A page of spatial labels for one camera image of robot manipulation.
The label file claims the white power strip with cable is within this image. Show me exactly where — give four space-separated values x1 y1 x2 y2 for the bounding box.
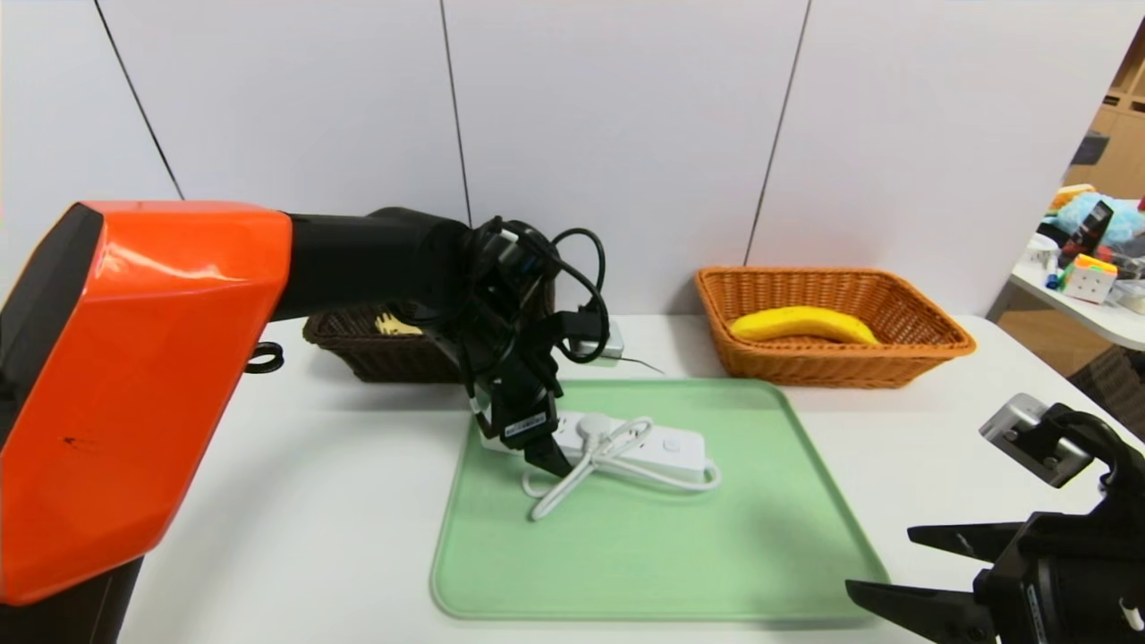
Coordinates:
479 410 722 522

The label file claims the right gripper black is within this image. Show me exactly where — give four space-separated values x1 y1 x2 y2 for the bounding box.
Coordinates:
844 512 1145 644

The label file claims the black upright box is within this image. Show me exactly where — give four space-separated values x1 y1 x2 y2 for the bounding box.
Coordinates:
1064 201 1115 260

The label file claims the yellow banana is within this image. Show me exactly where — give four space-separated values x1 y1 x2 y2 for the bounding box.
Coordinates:
728 306 880 346

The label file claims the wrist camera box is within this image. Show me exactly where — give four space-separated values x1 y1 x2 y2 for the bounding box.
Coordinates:
572 320 625 366
980 394 1094 488

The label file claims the light green plastic tray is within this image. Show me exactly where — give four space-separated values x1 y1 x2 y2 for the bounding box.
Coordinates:
429 377 889 623

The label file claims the blue plush toy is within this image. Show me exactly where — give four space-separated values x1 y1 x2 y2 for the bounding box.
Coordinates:
1054 192 1145 248

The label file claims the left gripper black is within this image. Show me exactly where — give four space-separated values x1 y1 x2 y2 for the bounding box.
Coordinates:
491 353 573 479

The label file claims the white side table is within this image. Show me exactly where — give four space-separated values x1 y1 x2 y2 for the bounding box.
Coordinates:
1008 255 1145 352

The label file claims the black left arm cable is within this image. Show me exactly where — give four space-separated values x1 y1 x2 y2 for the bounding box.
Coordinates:
483 216 612 365

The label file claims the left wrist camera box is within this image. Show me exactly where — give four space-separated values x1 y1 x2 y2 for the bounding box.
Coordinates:
572 320 625 366

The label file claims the colourful puzzle cube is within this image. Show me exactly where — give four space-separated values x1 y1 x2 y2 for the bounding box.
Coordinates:
1060 253 1120 305

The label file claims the dark brown wicker basket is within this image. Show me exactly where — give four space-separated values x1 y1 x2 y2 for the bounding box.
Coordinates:
302 277 556 385

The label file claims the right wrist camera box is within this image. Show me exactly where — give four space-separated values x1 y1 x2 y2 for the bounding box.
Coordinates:
980 394 1094 488

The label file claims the orange wicker basket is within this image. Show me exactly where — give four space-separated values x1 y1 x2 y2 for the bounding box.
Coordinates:
696 266 977 390

